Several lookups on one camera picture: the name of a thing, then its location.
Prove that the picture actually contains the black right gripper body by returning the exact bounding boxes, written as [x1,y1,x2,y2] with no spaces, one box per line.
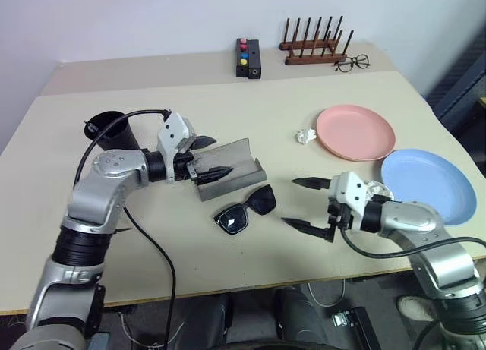
[327,200,357,232]

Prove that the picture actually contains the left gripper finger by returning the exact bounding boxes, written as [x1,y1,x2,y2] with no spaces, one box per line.
[194,166,234,185]
[189,134,218,152]

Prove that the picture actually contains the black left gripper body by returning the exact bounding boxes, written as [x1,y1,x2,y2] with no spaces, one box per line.
[172,150,202,186]

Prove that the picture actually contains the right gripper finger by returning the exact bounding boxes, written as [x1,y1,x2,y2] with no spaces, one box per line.
[291,176,333,192]
[280,216,338,244]

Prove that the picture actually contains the grey glasses case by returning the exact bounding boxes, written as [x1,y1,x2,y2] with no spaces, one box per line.
[191,137,267,203]

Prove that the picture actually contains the black sunglasses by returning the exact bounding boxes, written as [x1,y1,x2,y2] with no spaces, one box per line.
[213,184,278,236]

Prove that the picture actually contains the large crumpled white tissue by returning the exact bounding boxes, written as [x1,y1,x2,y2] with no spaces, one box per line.
[363,179,394,200]

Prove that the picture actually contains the small crumpled white tissue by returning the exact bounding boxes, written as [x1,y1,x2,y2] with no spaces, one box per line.
[294,127,318,145]

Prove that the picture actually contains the pink plastic plate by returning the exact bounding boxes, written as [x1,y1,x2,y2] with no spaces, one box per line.
[315,104,397,162]

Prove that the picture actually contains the black plastic cup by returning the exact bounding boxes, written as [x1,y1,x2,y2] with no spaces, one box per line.
[82,110,142,153]

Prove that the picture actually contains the black box with coloured buttons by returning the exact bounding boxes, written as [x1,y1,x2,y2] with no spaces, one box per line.
[235,37,251,78]

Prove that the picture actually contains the blue plastic plate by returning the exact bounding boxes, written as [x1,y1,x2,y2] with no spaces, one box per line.
[380,148,478,227]

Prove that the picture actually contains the dark rounded shape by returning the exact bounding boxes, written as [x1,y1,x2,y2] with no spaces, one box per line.
[274,286,328,350]
[176,292,235,350]

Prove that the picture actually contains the plain black box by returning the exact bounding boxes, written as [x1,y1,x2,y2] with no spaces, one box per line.
[246,39,264,80]

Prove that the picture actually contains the white shoe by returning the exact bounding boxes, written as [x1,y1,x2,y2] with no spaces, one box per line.
[396,294,438,323]

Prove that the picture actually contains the black framed clear eyeglasses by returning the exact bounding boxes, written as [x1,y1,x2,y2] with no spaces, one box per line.
[333,53,372,74]

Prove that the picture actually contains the brown wooden peg rack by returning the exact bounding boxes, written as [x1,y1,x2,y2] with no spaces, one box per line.
[279,15,355,67]

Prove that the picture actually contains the dark blue chair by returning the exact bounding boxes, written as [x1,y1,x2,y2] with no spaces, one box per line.
[424,21,486,138]

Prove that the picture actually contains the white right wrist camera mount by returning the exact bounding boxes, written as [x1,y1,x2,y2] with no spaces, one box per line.
[327,170,371,225]

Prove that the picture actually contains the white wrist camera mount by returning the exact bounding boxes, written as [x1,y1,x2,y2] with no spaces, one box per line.
[327,170,371,225]
[156,112,197,166]

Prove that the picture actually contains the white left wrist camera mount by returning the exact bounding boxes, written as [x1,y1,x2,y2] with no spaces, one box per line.
[156,112,197,166]

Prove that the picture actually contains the white cable under table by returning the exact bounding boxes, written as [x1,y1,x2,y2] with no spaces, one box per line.
[306,279,348,310]

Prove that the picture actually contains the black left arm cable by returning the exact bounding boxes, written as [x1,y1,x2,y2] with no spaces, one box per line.
[73,107,178,350]

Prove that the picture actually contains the black metal bracket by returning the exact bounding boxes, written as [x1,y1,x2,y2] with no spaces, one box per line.
[329,305,381,350]

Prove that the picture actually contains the thin white wire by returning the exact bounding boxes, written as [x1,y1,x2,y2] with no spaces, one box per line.
[118,311,184,348]

